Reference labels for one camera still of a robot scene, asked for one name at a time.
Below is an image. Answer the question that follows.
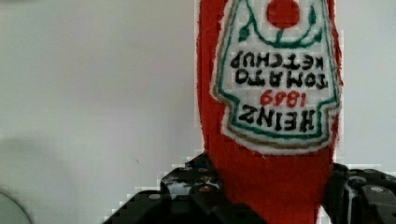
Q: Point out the grey round plate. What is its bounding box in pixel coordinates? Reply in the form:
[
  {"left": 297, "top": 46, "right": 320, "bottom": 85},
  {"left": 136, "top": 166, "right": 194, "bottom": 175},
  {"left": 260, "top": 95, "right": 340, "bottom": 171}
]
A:
[{"left": 0, "top": 193, "right": 32, "bottom": 224}]

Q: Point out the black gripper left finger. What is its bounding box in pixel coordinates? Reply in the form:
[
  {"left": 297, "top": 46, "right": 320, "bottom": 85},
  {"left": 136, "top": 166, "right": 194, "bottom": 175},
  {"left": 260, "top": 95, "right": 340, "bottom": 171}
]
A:
[{"left": 103, "top": 153, "right": 267, "bottom": 224}]

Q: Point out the red plush ketchup bottle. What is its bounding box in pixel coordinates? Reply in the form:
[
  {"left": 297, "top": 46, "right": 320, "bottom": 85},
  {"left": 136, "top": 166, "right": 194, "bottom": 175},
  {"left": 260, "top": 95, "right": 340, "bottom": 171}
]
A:
[{"left": 197, "top": 0, "right": 342, "bottom": 224}]

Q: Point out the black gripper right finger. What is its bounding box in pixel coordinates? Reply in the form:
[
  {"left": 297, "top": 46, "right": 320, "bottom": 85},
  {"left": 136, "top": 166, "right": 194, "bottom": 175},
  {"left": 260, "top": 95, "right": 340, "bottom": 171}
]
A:
[{"left": 322, "top": 163, "right": 396, "bottom": 224}]

